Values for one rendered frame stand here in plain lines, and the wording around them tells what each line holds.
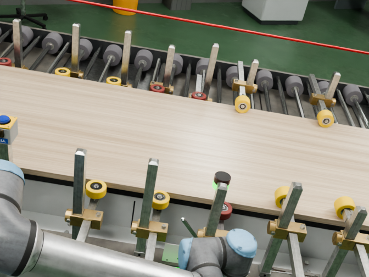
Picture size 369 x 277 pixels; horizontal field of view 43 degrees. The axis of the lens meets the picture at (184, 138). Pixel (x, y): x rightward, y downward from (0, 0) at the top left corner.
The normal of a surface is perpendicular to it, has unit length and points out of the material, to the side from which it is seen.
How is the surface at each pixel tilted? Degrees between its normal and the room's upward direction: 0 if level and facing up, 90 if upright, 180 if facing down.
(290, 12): 90
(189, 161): 0
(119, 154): 0
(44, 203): 90
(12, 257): 67
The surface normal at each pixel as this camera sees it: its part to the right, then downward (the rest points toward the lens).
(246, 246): 0.26, -0.77
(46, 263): 0.39, 0.29
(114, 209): -0.07, 0.56
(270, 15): 0.39, 0.58
